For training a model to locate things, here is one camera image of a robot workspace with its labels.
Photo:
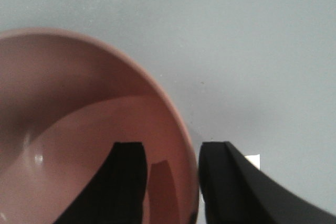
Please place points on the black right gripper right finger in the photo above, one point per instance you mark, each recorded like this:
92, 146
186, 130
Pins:
235, 191

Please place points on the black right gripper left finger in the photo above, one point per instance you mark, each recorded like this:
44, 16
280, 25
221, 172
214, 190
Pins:
116, 192

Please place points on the pink bowl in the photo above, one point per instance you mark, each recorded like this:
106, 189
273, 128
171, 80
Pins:
66, 98

